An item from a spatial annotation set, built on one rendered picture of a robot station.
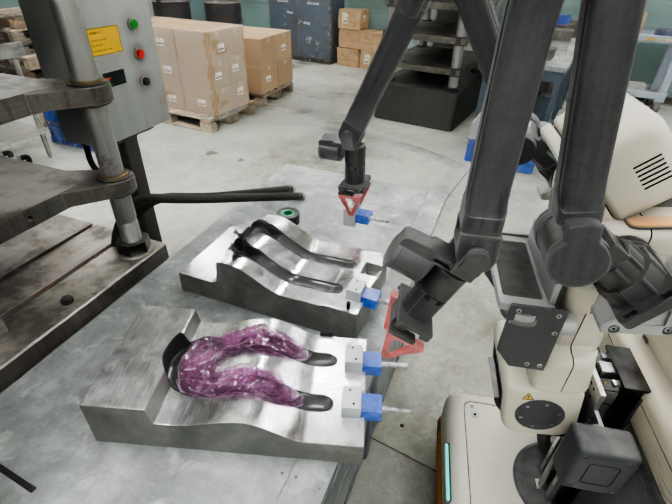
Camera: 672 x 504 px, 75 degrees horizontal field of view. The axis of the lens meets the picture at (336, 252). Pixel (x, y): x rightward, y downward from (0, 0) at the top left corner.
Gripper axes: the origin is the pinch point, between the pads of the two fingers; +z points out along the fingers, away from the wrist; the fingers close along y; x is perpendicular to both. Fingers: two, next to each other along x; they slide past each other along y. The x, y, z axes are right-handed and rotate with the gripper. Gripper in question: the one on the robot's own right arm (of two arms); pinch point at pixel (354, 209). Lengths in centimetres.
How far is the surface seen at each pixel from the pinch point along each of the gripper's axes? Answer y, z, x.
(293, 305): 36.1, 8.6, -2.3
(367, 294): 29.8, 4.9, 14.3
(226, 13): -534, 9, -404
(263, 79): -362, 58, -246
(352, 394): 56, 7, 20
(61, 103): 33, -33, -62
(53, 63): 17, -38, -82
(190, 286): 36, 12, -33
